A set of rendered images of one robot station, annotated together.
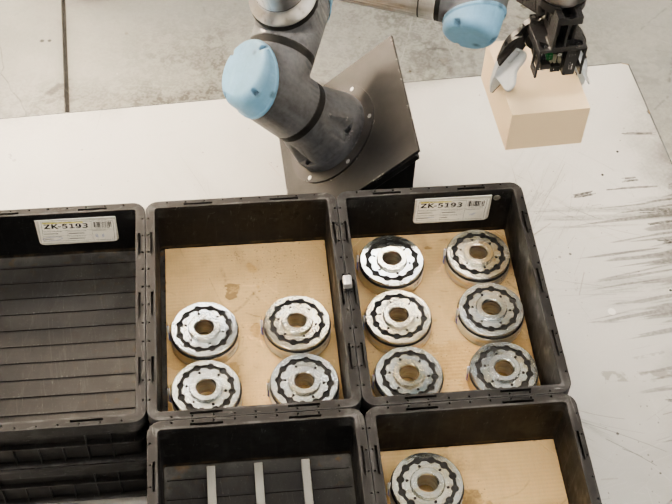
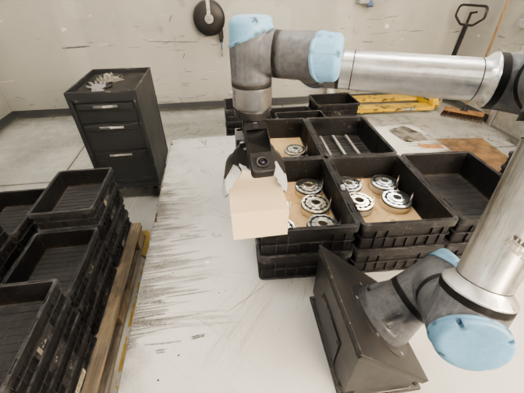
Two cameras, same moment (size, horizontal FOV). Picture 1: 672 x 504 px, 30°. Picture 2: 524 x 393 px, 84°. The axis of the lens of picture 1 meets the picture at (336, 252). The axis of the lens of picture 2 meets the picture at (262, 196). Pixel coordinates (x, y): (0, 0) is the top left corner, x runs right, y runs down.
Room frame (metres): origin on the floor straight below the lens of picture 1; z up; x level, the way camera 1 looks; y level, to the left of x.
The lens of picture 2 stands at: (1.94, -0.25, 1.50)
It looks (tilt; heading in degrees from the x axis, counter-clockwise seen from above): 37 degrees down; 183
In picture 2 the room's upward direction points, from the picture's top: straight up
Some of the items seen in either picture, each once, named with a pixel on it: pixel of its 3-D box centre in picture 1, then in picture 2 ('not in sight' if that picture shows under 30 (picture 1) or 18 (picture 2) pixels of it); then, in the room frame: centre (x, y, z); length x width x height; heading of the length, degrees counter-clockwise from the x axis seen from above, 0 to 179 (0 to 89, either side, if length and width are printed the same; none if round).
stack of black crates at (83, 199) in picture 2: not in sight; (89, 220); (0.73, -1.32, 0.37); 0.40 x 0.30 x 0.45; 11
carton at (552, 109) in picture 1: (533, 92); (255, 201); (1.41, -0.29, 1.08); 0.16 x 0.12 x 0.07; 11
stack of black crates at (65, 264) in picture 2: not in sight; (65, 283); (1.12, -1.24, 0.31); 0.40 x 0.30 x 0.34; 11
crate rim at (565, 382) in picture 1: (446, 290); (297, 191); (1.14, -0.17, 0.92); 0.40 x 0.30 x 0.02; 8
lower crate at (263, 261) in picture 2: not in sight; (294, 225); (1.14, -0.17, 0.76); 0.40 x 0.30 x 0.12; 8
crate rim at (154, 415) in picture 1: (247, 302); (383, 186); (1.10, 0.13, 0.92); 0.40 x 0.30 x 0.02; 8
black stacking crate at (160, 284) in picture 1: (248, 322); (379, 198); (1.10, 0.13, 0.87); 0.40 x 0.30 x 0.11; 8
